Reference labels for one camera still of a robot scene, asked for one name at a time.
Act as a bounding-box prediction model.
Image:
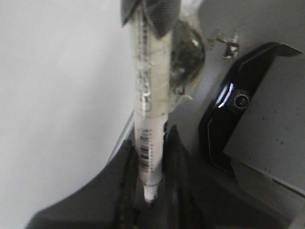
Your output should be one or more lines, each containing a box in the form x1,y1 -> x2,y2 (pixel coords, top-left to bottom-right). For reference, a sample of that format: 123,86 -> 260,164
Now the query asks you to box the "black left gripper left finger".
26,140 -> 138,229

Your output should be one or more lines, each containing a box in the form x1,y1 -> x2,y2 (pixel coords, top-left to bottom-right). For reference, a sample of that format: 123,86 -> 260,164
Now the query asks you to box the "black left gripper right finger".
163,125 -> 305,229

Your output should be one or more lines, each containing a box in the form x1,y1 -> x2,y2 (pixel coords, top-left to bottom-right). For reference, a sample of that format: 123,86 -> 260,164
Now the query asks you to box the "white whiteboard marker pen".
120,0 -> 205,204

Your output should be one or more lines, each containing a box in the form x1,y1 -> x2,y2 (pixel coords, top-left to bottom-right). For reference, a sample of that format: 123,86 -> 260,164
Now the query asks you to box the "black and grey robot base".
199,42 -> 305,197

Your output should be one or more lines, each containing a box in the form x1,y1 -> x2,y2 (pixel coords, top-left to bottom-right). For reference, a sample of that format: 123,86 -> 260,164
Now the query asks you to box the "white whiteboard with aluminium frame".
0,0 -> 134,228

